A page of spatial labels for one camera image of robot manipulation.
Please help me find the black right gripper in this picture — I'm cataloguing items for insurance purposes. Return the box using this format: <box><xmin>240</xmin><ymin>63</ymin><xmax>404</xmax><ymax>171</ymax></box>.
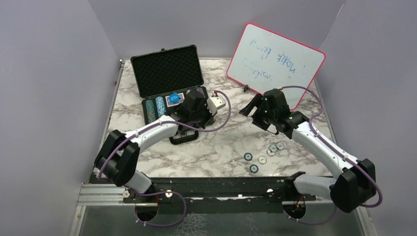
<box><xmin>239</xmin><ymin>93</ymin><xmax>277</xmax><ymax>131</ymax></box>

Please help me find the blue playing card deck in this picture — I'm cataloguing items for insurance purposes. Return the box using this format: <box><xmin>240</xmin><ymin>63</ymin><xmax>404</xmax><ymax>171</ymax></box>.
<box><xmin>165</xmin><ymin>93</ymin><xmax>184</xmax><ymax>107</ymax></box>

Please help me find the blue small blind button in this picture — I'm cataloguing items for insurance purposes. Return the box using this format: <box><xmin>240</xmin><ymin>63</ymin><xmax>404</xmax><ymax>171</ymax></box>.
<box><xmin>169</xmin><ymin>93</ymin><xmax>181</xmax><ymax>103</ymax></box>

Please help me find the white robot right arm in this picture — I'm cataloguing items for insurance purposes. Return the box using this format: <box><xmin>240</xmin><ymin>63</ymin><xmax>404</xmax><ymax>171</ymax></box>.
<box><xmin>239</xmin><ymin>88</ymin><xmax>382</xmax><ymax>213</ymax></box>

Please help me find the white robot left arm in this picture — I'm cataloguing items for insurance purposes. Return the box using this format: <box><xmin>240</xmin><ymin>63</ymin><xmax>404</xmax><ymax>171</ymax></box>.
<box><xmin>94</xmin><ymin>90</ymin><xmax>224</xmax><ymax>202</ymax></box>

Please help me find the black poker set case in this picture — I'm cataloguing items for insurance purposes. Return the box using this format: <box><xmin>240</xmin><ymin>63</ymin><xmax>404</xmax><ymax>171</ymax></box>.
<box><xmin>130</xmin><ymin>44</ymin><xmax>217</xmax><ymax>145</ymax></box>

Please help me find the light blue chip stack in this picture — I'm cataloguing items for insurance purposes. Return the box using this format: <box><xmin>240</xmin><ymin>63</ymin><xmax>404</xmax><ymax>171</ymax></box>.
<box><xmin>155</xmin><ymin>97</ymin><xmax>166</xmax><ymax>117</ymax></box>

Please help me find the pink framed whiteboard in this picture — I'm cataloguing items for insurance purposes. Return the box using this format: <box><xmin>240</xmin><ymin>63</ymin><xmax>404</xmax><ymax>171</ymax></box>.
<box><xmin>226</xmin><ymin>23</ymin><xmax>326</xmax><ymax>110</ymax></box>

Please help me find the green blue chip stack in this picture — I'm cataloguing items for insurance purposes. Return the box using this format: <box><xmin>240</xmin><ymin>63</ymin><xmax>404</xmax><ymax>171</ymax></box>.
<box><xmin>145</xmin><ymin>100</ymin><xmax>157</xmax><ymax>123</ymax></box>

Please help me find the green blue poker chip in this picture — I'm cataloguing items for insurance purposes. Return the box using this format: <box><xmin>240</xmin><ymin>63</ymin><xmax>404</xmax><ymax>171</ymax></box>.
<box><xmin>243</xmin><ymin>152</ymin><xmax>253</xmax><ymax>161</ymax></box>
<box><xmin>249</xmin><ymin>164</ymin><xmax>259</xmax><ymax>174</ymax></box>

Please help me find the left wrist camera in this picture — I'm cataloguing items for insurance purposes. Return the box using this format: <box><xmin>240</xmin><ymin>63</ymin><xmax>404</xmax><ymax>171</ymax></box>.
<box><xmin>207</xmin><ymin>96</ymin><xmax>227</xmax><ymax>115</ymax></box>

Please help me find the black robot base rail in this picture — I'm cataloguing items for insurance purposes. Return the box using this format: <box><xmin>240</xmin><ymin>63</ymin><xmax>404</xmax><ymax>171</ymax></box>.
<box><xmin>79</xmin><ymin>177</ymin><xmax>316</xmax><ymax>214</ymax></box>

